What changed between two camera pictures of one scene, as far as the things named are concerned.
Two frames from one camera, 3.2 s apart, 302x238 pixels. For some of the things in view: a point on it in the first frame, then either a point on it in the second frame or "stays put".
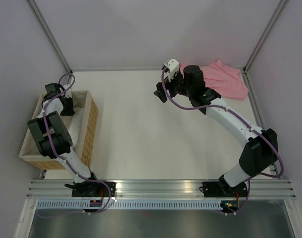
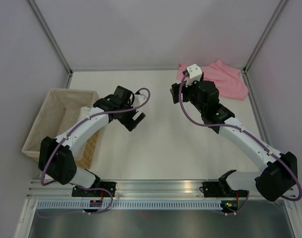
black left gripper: (71, 112) → (129, 123)
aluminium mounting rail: (46, 189) stays put
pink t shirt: (226, 81) stays put
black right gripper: (168, 84) → (184, 89)
